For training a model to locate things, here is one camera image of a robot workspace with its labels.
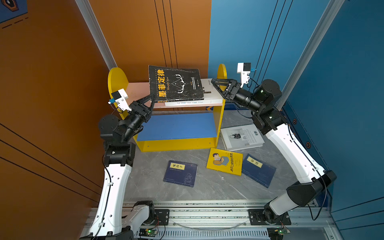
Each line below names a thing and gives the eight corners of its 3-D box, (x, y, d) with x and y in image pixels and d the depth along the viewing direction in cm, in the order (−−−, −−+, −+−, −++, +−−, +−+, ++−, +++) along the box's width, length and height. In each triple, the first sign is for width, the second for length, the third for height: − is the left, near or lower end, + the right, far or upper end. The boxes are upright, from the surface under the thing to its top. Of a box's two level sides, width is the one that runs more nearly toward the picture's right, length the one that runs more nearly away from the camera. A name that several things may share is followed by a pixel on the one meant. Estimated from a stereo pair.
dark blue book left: (163, 181, 87) (162, 180, 86) (170, 161, 95) (169, 159, 94) (194, 187, 85) (194, 186, 83) (198, 166, 93) (198, 165, 91)
